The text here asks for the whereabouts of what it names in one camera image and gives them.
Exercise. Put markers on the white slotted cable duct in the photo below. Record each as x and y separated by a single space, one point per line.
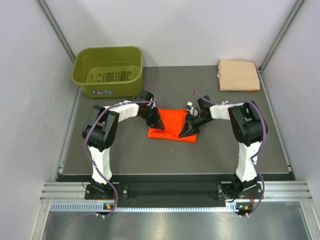
102 207

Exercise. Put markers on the right aluminium corner post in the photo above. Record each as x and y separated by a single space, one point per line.
293 13

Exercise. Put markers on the green plastic basket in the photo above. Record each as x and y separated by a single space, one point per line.
109 72

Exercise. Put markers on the orange t shirt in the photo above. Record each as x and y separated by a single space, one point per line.
173 120

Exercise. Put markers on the folded orange t shirt underneath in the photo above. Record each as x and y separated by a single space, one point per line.
251 91

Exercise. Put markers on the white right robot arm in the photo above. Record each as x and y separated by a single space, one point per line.
249 129

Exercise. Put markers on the folded beige t shirt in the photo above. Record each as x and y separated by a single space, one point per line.
237 75

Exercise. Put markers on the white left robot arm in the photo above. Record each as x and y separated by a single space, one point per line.
100 131

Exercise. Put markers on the aluminium corner post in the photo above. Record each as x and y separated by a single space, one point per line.
293 13
44 7

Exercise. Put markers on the left aluminium corner post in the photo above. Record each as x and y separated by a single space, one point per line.
44 7

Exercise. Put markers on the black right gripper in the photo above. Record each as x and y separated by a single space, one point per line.
190 128

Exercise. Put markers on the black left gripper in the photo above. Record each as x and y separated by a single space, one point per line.
159 125

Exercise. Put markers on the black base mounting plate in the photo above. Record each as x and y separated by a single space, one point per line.
201 191

